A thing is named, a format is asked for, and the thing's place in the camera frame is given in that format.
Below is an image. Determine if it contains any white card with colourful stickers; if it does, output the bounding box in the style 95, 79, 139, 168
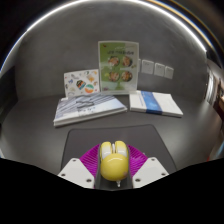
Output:
63, 68, 101, 98

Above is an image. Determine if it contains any yellow and white computer mouse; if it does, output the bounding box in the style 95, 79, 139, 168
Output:
98, 139, 130, 188

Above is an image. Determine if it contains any white booklet with blue stripe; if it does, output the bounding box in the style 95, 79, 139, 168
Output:
128, 90, 184, 118

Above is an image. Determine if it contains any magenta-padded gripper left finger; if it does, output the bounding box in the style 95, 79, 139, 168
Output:
57, 143, 103, 190

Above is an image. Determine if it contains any white wall socket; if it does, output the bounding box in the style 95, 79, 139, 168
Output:
141, 59, 155, 76
164, 65, 175, 80
154, 62, 166, 78

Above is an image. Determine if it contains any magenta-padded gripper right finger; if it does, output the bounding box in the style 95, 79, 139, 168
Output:
124, 143, 170, 189

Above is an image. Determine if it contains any large grey printed book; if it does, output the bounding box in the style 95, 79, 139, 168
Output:
53, 92, 128, 128

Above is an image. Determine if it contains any green food menu stand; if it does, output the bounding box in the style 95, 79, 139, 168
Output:
97, 40, 140, 96

